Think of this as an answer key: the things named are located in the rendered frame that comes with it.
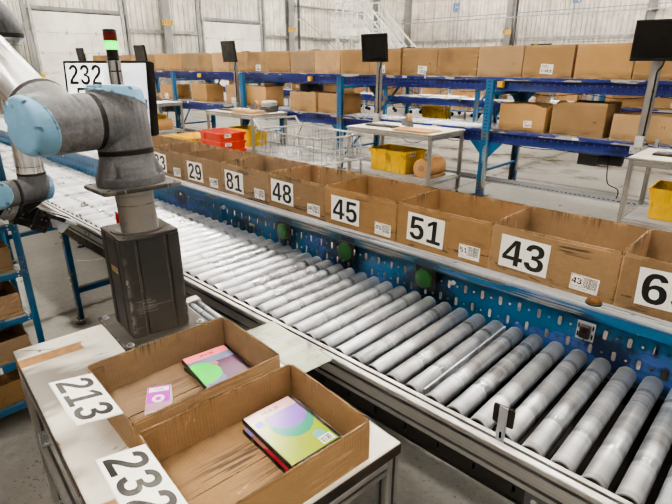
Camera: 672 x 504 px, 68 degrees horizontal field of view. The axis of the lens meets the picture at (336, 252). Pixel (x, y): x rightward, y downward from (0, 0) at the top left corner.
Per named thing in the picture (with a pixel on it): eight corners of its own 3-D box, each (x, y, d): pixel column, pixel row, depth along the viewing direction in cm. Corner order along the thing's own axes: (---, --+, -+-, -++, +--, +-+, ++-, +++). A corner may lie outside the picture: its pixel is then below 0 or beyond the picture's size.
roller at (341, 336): (314, 353, 154) (314, 339, 153) (412, 299, 190) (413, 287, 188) (325, 359, 151) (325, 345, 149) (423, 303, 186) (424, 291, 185)
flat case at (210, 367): (211, 398, 123) (211, 393, 122) (181, 364, 137) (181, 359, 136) (260, 378, 131) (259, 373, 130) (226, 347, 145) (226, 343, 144)
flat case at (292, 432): (292, 473, 99) (292, 466, 98) (241, 424, 112) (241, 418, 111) (343, 441, 107) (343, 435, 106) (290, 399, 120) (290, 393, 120)
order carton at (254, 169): (222, 192, 270) (219, 161, 264) (264, 184, 290) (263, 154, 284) (268, 206, 245) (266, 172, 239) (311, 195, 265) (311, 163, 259)
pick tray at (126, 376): (91, 400, 125) (84, 366, 122) (225, 345, 149) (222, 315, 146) (137, 462, 106) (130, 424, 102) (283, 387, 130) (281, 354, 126)
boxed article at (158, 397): (147, 429, 114) (144, 413, 113) (149, 402, 123) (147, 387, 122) (172, 425, 116) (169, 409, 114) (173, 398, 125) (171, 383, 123)
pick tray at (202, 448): (142, 471, 103) (135, 432, 100) (292, 395, 127) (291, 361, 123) (207, 570, 83) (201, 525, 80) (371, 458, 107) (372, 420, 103)
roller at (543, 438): (514, 461, 112) (517, 444, 111) (593, 366, 148) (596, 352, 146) (536, 473, 109) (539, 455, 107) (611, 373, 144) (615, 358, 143)
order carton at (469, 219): (395, 243, 195) (397, 201, 189) (436, 227, 215) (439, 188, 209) (487, 270, 169) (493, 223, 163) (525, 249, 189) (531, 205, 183)
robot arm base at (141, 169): (107, 191, 133) (100, 154, 130) (89, 184, 147) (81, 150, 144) (175, 181, 144) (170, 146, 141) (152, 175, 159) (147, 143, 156)
